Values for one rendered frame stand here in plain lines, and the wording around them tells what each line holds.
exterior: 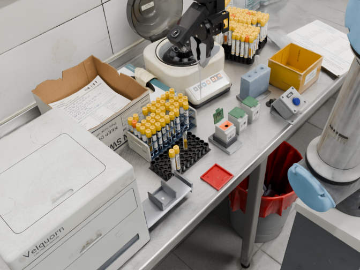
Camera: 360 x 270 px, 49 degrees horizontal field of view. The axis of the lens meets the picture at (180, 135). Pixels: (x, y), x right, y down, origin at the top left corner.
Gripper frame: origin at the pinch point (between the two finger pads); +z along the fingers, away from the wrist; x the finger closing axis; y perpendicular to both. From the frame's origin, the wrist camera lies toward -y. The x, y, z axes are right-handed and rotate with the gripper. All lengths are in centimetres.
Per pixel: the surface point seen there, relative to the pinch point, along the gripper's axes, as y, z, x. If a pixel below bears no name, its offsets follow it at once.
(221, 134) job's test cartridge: -0.5, 20.1, -9.1
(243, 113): 9.6, 18.8, -8.0
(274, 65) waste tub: 32.6, 16.6, 0.3
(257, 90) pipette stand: 23.2, 21.4, -1.3
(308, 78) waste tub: 39.1, 20.3, -9.4
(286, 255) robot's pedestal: 1, 54, -38
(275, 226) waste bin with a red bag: 30, 97, -14
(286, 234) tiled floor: 39, 113, -15
